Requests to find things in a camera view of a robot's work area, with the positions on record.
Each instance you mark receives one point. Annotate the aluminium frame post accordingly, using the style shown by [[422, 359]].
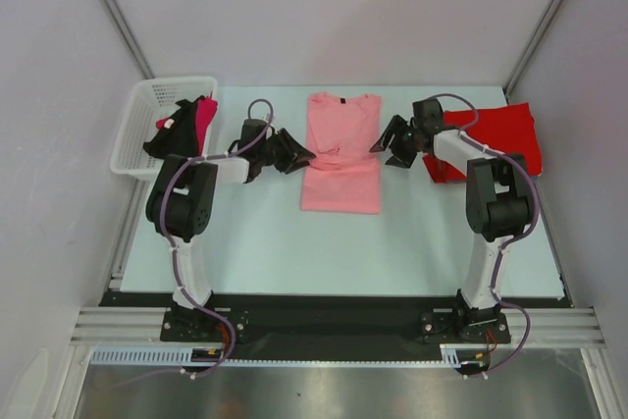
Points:
[[542, 27], [116, 16]]

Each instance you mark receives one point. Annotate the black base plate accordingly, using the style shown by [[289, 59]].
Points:
[[252, 319]]

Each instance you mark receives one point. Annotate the black t shirt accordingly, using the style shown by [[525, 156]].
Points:
[[177, 134]]

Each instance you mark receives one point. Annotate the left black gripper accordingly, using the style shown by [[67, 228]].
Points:
[[297, 150]]

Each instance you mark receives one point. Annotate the right aluminium frame post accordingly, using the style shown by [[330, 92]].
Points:
[[542, 27]]

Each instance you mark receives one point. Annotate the magenta t shirt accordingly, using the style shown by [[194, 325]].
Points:
[[207, 111]]

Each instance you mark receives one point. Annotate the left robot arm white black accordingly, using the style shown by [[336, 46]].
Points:
[[180, 206]]

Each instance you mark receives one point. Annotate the white slotted cable duct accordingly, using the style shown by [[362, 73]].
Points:
[[289, 353]]

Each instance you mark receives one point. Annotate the left aluminium frame post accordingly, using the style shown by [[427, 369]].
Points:
[[116, 16]]

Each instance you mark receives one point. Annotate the white plastic basket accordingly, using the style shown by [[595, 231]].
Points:
[[152, 100]]

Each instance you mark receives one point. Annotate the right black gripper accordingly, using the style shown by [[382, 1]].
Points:
[[401, 140]]

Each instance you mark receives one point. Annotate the red folded t shirt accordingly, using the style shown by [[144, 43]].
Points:
[[509, 129]]

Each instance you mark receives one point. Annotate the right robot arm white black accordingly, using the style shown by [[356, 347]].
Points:
[[501, 206]]

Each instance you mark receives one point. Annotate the pink t shirt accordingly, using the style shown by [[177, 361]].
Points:
[[344, 176]]

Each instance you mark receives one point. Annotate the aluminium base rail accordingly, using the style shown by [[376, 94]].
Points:
[[550, 328]]

